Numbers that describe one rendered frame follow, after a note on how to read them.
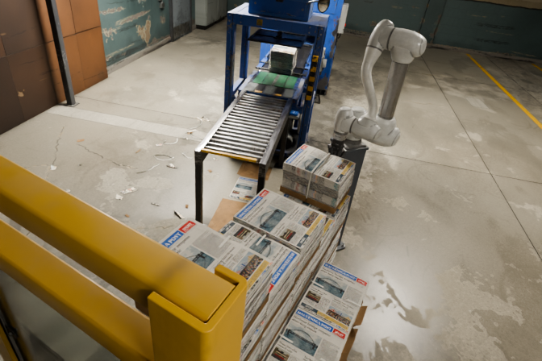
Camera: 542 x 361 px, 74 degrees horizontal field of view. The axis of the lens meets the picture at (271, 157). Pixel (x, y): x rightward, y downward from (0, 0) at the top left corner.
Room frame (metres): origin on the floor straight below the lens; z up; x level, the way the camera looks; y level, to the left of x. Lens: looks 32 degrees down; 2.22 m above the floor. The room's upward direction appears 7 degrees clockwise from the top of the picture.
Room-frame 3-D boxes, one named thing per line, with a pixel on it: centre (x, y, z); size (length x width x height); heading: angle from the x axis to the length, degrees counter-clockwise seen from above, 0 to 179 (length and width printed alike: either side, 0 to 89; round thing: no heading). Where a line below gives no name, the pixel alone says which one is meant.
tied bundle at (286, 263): (1.09, 0.05, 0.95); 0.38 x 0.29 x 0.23; 63
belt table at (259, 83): (3.92, 0.07, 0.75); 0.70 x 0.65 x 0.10; 172
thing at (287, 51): (4.49, -0.01, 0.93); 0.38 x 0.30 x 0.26; 172
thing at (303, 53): (5.04, -0.08, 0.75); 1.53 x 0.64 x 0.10; 172
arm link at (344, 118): (2.06, -0.43, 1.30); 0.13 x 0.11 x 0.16; 57
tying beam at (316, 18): (3.92, 0.07, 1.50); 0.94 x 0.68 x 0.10; 82
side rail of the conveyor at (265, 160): (2.88, -0.04, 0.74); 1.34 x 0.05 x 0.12; 172
